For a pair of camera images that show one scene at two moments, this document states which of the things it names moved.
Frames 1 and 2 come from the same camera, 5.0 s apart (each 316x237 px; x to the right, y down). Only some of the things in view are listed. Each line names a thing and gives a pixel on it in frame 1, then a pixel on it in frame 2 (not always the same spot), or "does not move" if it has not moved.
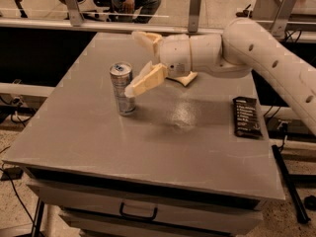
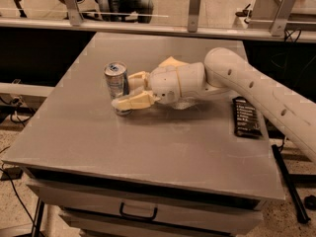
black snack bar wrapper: x=246 y=116 does not move
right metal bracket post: x=284 y=13 does not move
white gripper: x=174 y=55 → x=163 y=80
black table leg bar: x=301 y=215 does not move
